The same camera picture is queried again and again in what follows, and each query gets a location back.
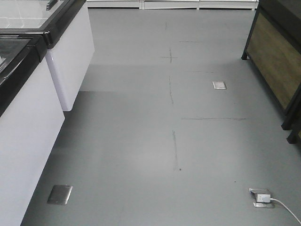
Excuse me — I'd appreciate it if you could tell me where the white chest freezer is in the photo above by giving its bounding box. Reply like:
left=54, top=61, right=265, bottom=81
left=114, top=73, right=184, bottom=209
left=0, top=0, right=95, bottom=112
left=0, top=35, right=64, bottom=226

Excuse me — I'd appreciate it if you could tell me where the open floor socket box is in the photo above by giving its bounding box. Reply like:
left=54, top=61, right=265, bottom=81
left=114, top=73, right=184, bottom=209
left=249, top=188, right=275, bottom=208

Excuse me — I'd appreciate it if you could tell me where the closed steel floor socket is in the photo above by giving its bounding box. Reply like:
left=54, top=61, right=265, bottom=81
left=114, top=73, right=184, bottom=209
left=47, top=185, right=73, bottom=205

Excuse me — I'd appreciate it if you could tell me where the white power cable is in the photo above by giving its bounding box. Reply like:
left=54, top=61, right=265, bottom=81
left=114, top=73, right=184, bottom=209
left=269, top=198, right=301, bottom=225

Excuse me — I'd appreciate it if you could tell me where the black wooden produce stand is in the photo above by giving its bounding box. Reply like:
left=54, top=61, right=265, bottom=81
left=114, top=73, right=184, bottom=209
left=241, top=0, right=301, bottom=144

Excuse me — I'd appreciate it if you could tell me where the white power adapter plug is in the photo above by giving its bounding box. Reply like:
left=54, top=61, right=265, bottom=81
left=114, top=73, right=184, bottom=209
left=255, top=193, right=271, bottom=203

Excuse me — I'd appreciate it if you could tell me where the near white chest freezer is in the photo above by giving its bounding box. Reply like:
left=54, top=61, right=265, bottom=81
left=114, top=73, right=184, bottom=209
left=0, top=35, right=64, bottom=226

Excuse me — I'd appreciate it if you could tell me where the white supermarket shelf unit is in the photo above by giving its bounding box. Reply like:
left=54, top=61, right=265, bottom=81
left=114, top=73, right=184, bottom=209
left=87, top=0, right=259, bottom=10

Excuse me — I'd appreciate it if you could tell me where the far steel floor socket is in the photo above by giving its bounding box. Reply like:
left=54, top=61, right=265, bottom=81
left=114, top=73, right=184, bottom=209
left=212, top=81, right=227, bottom=90

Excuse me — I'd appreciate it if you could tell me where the far white chest freezer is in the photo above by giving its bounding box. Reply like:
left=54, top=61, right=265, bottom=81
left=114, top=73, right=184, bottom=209
left=0, top=0, right=95, bottom=112

